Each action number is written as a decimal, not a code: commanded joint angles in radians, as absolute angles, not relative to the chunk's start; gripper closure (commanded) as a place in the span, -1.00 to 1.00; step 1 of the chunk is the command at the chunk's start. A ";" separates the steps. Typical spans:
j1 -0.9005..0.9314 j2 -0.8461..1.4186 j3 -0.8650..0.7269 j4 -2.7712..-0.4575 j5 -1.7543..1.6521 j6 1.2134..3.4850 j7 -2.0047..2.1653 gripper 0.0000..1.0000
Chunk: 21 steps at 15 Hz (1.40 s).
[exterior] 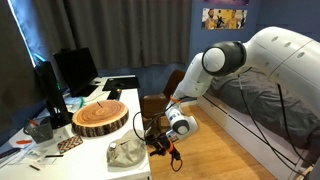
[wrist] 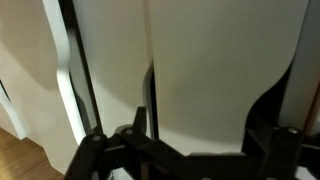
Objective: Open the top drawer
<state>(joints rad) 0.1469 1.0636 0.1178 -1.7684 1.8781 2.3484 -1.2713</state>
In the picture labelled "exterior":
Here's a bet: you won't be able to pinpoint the white desk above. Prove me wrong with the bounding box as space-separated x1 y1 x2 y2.
0 74 153 180

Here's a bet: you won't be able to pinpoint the zigzag patterned case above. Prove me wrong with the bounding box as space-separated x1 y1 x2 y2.
57 134 84 155

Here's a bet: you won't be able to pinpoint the grey mesh pen cup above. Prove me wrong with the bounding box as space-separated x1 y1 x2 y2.
23 116 54 144

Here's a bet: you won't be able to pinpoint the teal plastic wrap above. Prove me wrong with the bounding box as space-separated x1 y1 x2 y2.
63 95 87 113

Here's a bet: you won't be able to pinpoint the brown leather chair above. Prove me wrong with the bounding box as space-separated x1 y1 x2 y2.
139 69 188 133

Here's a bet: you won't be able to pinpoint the black mouse pad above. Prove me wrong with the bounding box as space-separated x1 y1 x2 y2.
101 76 141 92

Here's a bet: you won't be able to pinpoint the crumpled grey cloth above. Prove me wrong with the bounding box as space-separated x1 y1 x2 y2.
106 128 148 168

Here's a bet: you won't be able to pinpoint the white paper sheets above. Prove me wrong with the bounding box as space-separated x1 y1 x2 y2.
0 143 58 168

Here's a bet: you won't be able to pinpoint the dark grey curtain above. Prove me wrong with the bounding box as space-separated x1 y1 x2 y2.
0 0 44 134
13 0 101 79
98 0 193 68

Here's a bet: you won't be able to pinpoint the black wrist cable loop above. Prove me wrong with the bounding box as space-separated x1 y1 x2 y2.
169 150 184 173

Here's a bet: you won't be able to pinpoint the round wood slice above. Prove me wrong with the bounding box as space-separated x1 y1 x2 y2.
71 99 130 138

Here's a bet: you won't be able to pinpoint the wooden board corner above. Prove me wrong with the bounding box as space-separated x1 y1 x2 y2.
301 164 316 180

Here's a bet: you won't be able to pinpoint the orange marker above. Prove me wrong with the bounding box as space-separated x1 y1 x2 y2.
15 138 34 145

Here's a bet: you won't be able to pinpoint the white bed frame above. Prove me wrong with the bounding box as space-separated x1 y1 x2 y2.
196 92 316 180

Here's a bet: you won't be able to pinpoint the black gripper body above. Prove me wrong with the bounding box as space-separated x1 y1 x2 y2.
153 133 173 157

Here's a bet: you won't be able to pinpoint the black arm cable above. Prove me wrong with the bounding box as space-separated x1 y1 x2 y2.
237 73 303 176
276 83 316 166

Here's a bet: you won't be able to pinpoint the grey bed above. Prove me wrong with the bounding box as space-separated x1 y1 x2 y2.
206 68 320 158

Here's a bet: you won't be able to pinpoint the basketball players poster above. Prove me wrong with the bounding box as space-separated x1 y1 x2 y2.
201 7 249 31

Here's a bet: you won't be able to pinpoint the purple wall poster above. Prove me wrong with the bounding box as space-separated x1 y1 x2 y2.
203 0 250 6

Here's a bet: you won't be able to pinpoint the black computer monitor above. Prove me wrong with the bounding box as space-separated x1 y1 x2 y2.
34 60 74 130
53 46 100 98

